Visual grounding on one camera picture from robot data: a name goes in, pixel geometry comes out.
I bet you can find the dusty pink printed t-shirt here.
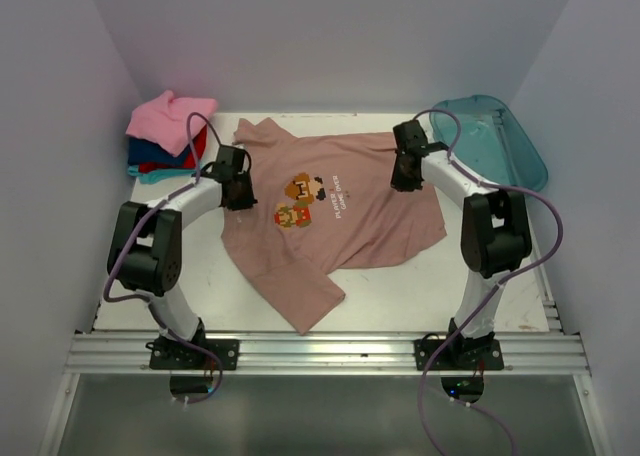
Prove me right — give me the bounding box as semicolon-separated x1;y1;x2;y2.
222;118;447;334

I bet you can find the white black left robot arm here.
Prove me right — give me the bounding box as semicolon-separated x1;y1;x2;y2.
103;145;257;371

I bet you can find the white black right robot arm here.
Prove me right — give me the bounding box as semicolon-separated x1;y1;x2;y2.
391;119;532;370

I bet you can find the folded red t-shirt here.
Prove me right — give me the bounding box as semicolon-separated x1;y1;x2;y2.
137;124;209;174

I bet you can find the teal plastic bin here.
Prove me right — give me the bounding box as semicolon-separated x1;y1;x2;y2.
429;95;548;192

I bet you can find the folded pink t-shirt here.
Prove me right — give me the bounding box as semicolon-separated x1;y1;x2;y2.
125;90;218;156

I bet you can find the folded teal t-shirt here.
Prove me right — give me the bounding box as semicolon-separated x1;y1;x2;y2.
127;163;195;185

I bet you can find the folded navy blue t-shirt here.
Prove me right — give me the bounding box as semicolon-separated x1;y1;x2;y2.
128;132;196;169

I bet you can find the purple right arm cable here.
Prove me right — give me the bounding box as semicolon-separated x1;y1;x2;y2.
414;108;566;456

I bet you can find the aluminium mounting rail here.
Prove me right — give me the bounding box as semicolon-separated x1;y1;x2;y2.
64;303;590;376

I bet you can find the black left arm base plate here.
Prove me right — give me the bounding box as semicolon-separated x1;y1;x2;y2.
145;337;240;371

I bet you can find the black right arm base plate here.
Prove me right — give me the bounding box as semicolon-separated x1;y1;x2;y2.
413;333;505;371

